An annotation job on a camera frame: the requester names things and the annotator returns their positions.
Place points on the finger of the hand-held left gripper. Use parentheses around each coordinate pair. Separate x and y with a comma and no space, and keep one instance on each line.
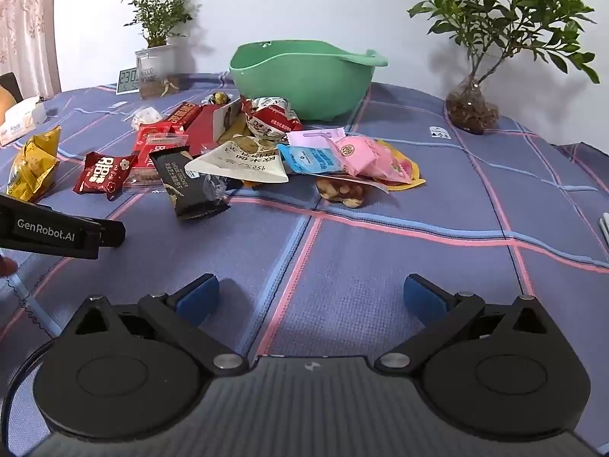
(113,234)

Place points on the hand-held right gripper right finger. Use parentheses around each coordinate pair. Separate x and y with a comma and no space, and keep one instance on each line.
(423,297)

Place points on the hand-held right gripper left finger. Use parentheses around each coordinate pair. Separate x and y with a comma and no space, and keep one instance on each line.
(200,297)

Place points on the red packet with white characters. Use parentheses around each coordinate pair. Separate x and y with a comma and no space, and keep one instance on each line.
(102,174)

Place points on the yellow snack packet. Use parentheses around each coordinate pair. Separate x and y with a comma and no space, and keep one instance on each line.
(413,177)
(33,166)

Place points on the pink snack packet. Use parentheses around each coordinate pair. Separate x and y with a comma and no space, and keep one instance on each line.
(366,154)

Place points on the blue snack packet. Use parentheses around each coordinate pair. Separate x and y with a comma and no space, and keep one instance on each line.
(309,159)

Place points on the red and white snack packet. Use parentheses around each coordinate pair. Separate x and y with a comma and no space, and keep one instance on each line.
(273,121)

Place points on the green plastic bowl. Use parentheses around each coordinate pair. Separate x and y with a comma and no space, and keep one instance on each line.
(304,81)

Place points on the person's left hand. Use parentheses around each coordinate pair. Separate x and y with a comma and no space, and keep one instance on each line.
(5,266)

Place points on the blue checked tablecloth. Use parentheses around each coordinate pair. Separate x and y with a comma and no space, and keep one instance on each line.
(380,257)

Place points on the clear red-striped biscuit packet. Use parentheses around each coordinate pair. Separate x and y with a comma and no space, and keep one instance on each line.
(142,171)

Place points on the black snack packet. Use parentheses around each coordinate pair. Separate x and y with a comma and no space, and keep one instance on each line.
(183,185)

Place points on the white tissue pack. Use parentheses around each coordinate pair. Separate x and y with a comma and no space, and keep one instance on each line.
(19,119)

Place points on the small white wrapper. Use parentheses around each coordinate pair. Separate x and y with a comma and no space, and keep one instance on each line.
(147,116)

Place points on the clear nut packet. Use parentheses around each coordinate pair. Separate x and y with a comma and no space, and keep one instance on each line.
(345,190)

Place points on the long red box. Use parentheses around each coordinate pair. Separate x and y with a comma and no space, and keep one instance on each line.
(202,126)

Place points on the dark brown furniture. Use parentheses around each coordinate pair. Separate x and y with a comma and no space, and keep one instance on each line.
(7,93)

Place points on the clear glass jar with roots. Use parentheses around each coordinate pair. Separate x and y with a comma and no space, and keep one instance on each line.
(159,88)

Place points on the white digital clock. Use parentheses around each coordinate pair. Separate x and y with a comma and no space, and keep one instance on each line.
(127,78)

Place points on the white cloth label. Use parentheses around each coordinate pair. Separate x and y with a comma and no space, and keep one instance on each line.
(440,132)

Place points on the gold foil chocolate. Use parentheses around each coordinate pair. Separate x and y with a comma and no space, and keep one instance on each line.
(220,97)

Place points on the thin-leaf plant in white pot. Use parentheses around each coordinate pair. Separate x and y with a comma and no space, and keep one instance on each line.
(157,59)

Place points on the lilac snack packet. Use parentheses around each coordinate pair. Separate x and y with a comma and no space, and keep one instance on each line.
(309,138)

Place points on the leafy plant in glass vase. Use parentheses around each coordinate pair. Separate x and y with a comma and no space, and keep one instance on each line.
(471,107)

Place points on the pink patterned curtain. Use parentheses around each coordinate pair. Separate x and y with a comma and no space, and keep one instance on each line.
(24,19)

